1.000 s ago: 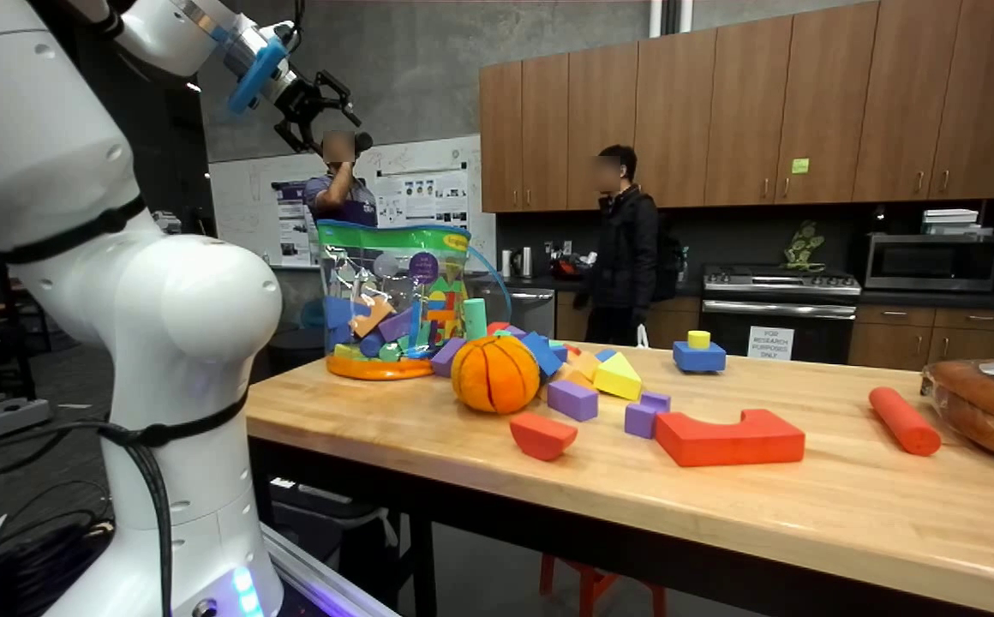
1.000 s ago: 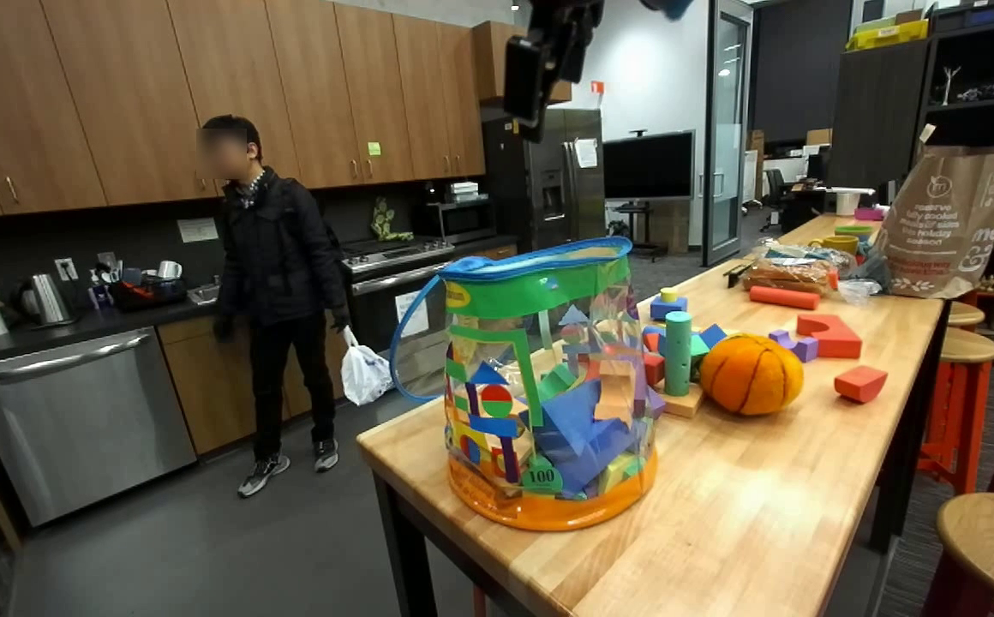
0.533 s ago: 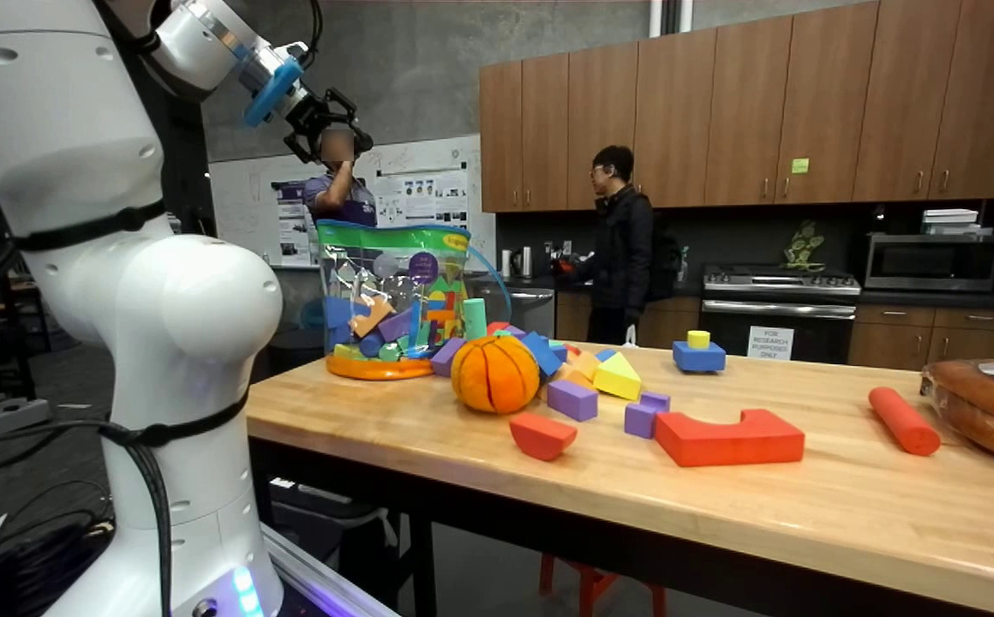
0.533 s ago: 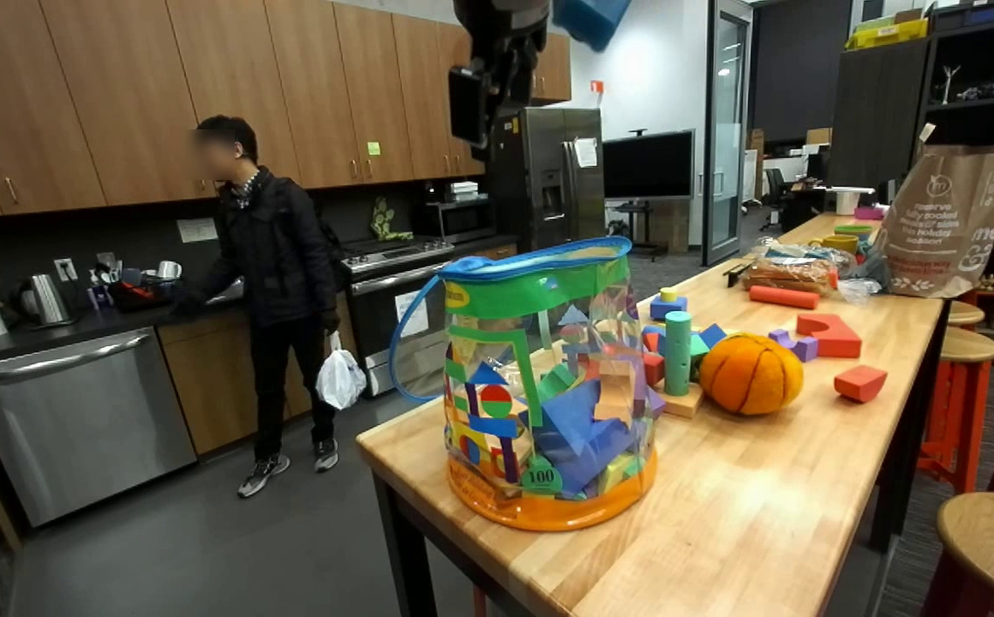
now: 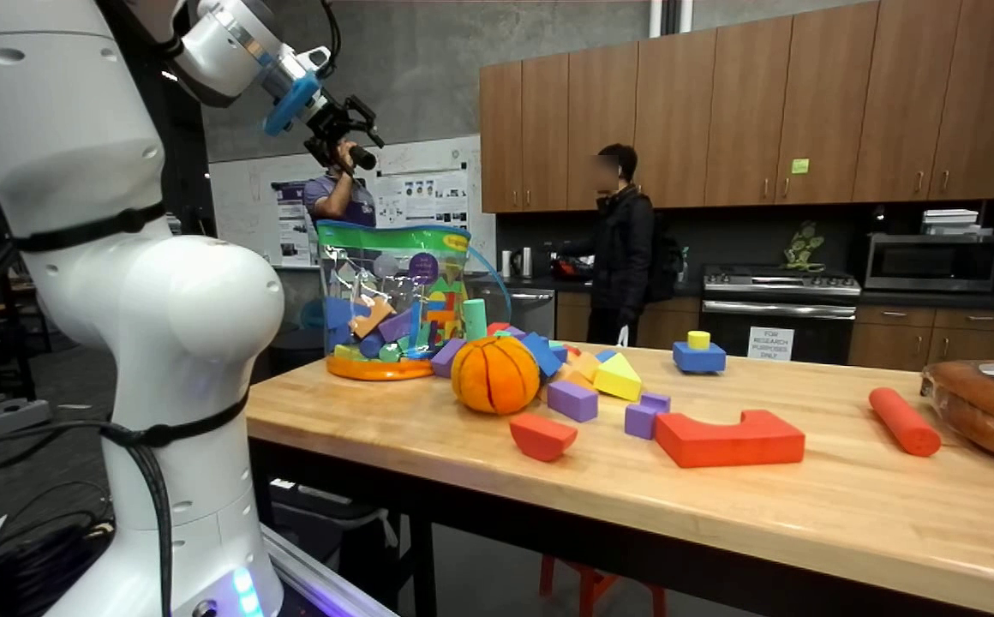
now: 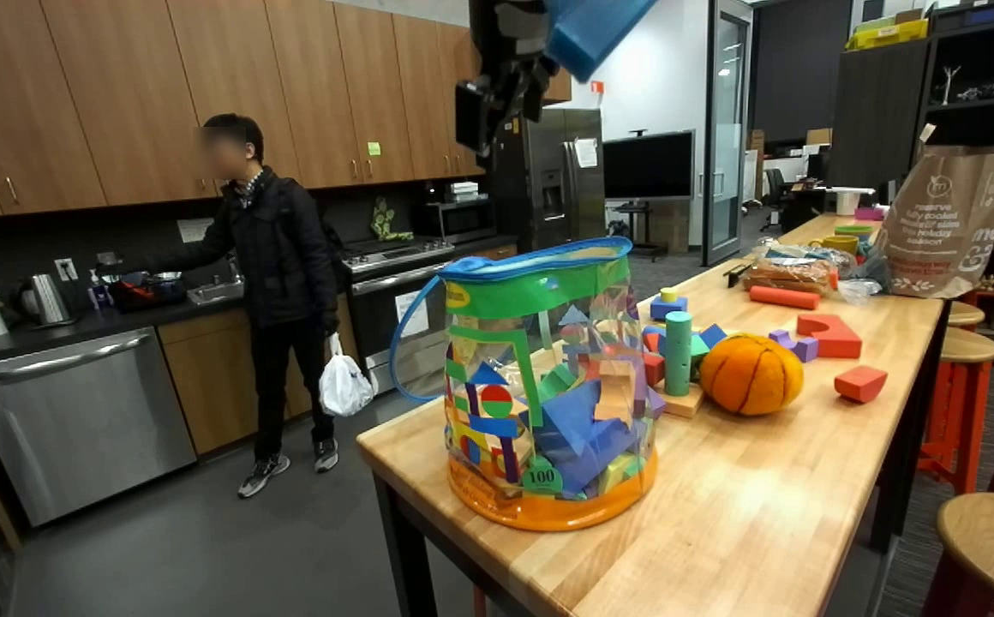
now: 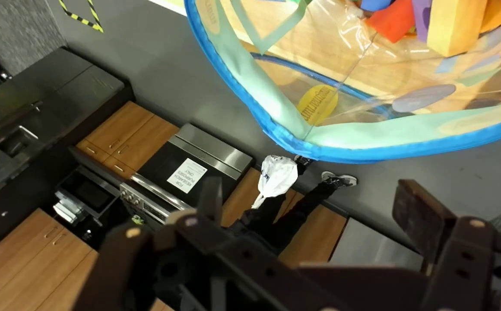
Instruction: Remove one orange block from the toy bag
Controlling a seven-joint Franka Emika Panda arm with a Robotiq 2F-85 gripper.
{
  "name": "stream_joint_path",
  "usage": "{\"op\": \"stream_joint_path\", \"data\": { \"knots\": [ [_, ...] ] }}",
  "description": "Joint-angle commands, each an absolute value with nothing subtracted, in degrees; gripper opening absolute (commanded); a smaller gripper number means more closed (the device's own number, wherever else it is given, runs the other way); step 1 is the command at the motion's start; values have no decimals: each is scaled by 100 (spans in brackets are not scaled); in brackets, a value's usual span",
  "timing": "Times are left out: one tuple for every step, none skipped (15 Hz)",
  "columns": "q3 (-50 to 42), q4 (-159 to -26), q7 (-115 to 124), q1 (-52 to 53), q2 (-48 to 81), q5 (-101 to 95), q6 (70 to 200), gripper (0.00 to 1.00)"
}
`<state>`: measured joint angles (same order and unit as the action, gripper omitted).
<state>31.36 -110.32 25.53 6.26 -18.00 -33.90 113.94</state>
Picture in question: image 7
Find stainless steel oven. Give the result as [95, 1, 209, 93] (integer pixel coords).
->
[118, 121, 256, 228]

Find black microwave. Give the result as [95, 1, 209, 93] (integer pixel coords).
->
[45, 167, 123, 235]

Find wooden lower cabinet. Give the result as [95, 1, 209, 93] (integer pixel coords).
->
[76, 100, 180, 179]
[221, 167, 351, 268]

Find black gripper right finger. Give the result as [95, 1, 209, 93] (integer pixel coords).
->
[392, 178, 499, 311]

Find black kitchen unit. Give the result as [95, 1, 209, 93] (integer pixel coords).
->
[0, 46, 133, 209]

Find pale purple foam block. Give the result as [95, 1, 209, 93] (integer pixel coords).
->
[411, 0, 436, 43]

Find red-orange foam block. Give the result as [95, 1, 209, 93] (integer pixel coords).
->
[366, 0, 417, 43]

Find pale yellow foam block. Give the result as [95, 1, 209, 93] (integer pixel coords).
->
[427, 0, 489, 58]

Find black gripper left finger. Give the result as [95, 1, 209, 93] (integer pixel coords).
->
[73, 176, 247, 311]

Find stack of white plates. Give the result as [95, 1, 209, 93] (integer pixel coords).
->
[52, 191, 85, 224]

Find wooden upper cabinets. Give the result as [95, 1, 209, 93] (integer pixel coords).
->
[0, 207, 100, 311]

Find orange foam block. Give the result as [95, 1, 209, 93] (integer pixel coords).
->
[479, 0, 501, 34]

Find small white plastic object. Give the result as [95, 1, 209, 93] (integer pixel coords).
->
[249, 153, 301, 210]

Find blue foam cylinder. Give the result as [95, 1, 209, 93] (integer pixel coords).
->
[358, 0, 394, 14]

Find white paper sign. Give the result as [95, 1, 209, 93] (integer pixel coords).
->
[166, 157, 209, 195]

